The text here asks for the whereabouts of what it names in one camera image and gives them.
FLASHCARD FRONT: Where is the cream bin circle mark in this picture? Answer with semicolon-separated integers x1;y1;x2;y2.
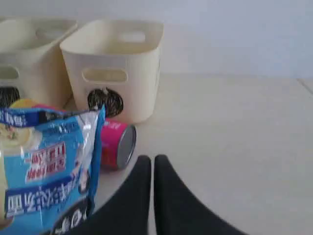
60;20;164;123

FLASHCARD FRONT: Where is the blue noodle bag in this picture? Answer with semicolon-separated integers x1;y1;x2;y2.
0;108;106;235

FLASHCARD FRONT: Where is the pink chips can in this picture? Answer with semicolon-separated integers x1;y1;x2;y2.
101;119;137;170

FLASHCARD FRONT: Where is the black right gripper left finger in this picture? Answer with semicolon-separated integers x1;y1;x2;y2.
66;155;151;235

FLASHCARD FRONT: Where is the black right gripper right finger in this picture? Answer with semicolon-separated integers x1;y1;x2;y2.
154;154;244;235

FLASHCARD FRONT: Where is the yellow chips can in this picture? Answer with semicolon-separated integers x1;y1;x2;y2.
10;98;41;109

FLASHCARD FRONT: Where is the cream bin square mark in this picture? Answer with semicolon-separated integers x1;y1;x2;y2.
0;18;78;107

